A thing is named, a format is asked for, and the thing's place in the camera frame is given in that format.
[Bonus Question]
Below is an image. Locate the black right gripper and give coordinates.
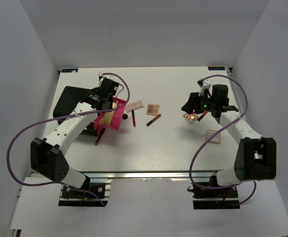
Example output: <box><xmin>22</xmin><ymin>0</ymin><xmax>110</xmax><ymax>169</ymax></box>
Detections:
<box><xmin>181</xmin><ymin>91</ymin><xmax>216</xmax><ymax>115</ymax></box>

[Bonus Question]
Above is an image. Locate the large beige cream tube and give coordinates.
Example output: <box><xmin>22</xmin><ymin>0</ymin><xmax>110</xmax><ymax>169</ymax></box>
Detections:
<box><xmin>100</xmin><ymin>111</ymin><xmax>115</xmax><ymax>126</ymax></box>

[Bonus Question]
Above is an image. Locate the pink drawer tray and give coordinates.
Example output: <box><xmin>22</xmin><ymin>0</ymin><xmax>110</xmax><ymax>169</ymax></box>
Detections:
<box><xmin>92</xmin><ymin>97</ymin><xmax>126</xmax><ymax>130</ymax></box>

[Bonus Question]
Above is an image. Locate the pink rectangular compact case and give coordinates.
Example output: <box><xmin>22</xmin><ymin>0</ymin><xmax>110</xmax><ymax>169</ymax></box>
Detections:
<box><xmin>125</xmin><ymin>101</ymin><xmax>144</xmax><ymax>113</ymax></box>

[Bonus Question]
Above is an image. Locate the four-shade eyeshadow palette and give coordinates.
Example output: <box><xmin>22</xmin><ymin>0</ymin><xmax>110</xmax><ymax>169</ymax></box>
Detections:
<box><xmin>146</xmin><ymin>104</ymin><xmax>160</xmax><ymax>116</ymax></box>

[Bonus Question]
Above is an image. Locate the clear square pink-rimmed case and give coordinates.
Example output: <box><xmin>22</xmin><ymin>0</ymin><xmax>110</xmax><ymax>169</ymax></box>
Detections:
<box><xmin>206</xmin><ymin>129</ymin><xmax>221</xmax><ymax>144</ymax></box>

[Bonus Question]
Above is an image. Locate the clear multicolour eyeshadow palette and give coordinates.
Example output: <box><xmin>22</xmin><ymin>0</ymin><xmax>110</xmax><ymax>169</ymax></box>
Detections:
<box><xmin>182</xmin><ymin>114</ymin><xmax>199</xmax><ymax>124</ymax></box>

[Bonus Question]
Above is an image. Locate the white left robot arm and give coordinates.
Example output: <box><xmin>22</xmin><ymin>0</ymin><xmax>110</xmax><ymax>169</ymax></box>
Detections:
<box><xmin>31</xmin><ymin>77</ymin><xmax>119</xmax><ymax>197</ymax></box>

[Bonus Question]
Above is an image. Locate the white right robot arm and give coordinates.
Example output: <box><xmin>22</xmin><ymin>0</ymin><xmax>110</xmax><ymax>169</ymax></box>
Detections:
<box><xmin>181</xmin><ymin>84</ymin><xmax>277</xmax><ymax>197</ymax></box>

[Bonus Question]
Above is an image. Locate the bright red lip gloss tube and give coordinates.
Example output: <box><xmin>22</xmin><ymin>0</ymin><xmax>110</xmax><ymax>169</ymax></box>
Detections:
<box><xmin>198</xmin><ymin>111</ymin><xmax>208</xmax><ymax>121</ymax></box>

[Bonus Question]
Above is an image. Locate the black drawer organizer box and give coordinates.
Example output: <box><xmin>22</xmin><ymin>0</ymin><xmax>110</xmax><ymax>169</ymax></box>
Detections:
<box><xmin>52</xmin><ymin>85</ymin><xmax>102</xmax><ymax>136</ymax></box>

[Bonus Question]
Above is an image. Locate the red lip gloss under tray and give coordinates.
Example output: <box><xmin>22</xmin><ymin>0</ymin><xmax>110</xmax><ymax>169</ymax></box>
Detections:
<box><xmin>95</xmin><ymin>128</ymin><xmax>106</xmax><ymax>146</ymax></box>

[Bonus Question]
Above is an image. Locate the orange lip gloss black cap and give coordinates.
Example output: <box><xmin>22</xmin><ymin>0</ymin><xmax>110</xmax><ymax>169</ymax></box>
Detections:
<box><xmin>146</xmin><ymin>114</ymin><xmax>161</xmax><ymax>127</ymax></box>

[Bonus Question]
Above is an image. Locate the dark red lip gloss tube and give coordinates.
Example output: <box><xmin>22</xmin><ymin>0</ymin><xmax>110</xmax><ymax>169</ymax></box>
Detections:
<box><xmin>131</xmin><ymin>110</ymin><xmax>136</xmax><ymax>127</ymax></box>

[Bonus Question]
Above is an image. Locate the blue logo sticker right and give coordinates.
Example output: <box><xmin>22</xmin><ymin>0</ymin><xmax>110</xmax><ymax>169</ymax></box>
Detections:
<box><xmin>208</xmin><ymin>66</ymin><xmax>225</xmax><ymax>71</ymax></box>

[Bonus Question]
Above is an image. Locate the blue logo sticker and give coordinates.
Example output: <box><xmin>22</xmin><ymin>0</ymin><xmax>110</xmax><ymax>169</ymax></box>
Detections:
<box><xmin>61</xmin><ymin>68</ymin><xmax>78</xmax><ymax>73</ymax></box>
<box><xmin>208</xmin><ymin>66</ymin><xmax>225</xmax><ymax>71</ymax></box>

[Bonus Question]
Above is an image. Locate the blue logo sticker left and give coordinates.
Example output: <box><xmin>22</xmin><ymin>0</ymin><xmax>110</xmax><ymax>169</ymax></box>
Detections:
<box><xmin>61</xmin><ymin>68</ymin><xmax>78</xmax><ymax>73</ymax></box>

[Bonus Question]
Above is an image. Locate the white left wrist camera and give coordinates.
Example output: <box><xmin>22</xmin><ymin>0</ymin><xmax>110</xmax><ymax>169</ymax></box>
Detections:
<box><xmin>99</xmin><ymin>74</ymin><xmax>113</xmax><ymax>87</ymax></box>

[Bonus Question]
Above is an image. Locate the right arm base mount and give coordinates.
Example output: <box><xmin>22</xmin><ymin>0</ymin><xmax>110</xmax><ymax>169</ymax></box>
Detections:
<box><xmin>187</xmin><ymin>184</ymin><xmax>240</xmax><ymax>210</ymax></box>

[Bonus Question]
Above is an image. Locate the aluminium table edge rail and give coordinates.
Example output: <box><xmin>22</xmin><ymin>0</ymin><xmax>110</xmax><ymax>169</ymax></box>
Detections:
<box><xmin>30</xmin><ymin>170</ymin><xmax>265</xmax><ymax>180</ymax></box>

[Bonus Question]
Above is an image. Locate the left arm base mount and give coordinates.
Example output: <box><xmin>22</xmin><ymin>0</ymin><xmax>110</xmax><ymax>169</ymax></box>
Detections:
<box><xmin>58</xmin><ymin>179</ymin><xmax>112</xmax><ymax>207</ymax></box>

